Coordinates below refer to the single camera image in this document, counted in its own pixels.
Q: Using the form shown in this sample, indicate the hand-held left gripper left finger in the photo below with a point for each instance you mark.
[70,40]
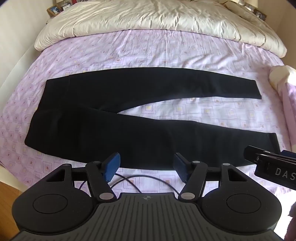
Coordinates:
[112,166]

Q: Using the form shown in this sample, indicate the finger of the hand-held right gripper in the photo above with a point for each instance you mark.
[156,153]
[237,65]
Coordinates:
[259,151]

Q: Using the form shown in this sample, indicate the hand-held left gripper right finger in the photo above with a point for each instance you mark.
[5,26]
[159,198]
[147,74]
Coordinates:
[181,168]

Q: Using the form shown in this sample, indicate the black pants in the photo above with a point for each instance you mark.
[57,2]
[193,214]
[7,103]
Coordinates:
[97,125]

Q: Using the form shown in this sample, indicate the person's right forearm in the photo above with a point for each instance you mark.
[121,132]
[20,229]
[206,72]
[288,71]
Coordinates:
[292,229]

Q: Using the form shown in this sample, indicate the cream pillow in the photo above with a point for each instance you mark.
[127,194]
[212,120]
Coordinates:
[283,78]

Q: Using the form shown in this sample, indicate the purple patterned bed sheet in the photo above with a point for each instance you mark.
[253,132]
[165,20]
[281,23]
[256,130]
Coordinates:
[161,51]

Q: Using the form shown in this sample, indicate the cream duvet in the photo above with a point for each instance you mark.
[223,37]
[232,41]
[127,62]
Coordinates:
[150,16]

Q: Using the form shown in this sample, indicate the small picture frame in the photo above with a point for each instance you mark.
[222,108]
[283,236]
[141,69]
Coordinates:
[260,15]
[54,10]

